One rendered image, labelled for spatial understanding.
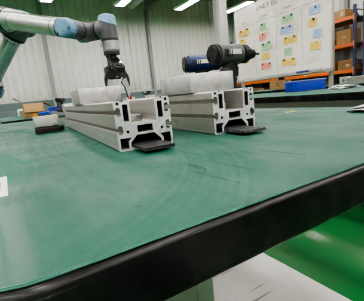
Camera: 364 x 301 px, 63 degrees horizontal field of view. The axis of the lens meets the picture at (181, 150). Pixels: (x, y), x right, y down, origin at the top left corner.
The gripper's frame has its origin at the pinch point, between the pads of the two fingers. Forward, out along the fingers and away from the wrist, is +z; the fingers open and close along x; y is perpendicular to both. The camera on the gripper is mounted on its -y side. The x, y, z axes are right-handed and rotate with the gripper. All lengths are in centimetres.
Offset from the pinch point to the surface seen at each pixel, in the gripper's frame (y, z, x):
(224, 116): -84, 7, 3
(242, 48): -58, -10, -24
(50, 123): -20.3, 6.6, 31.0
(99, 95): -52, 0, 19
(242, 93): -84, 3, -2
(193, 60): -37.2, -9.8, -18.4
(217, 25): 646, -186, -500
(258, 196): -115, 10, 21
